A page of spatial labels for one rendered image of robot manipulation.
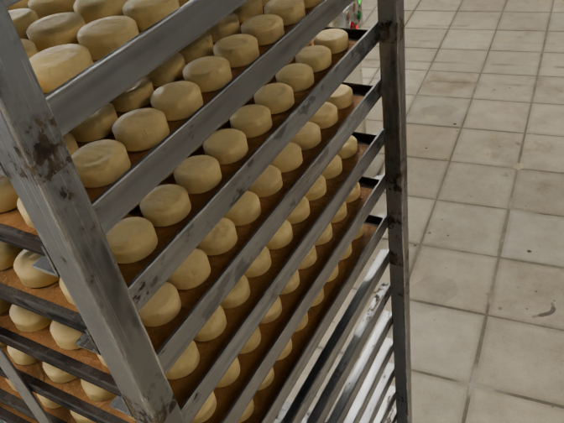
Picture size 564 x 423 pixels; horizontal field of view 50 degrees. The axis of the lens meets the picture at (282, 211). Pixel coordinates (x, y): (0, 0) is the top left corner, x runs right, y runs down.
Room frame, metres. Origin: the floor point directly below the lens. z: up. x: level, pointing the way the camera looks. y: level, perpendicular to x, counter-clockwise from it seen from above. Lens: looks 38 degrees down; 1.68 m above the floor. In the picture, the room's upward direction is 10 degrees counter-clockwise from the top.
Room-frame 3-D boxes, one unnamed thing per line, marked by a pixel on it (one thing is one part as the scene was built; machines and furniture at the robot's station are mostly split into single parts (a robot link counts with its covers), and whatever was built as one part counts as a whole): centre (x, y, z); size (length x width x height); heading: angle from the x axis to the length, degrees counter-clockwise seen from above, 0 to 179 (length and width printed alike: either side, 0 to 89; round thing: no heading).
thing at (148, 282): (0.60, -0.01, 1.32); 0.64 x 0.03 x 0.03; 145
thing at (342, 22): (2.29, -0.40, 0.77); 0.24 x 0.04 x 0.14; 153
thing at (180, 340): (0.60, -0.01, 1.23); 0.64 x 0.03 x 0.03; 145
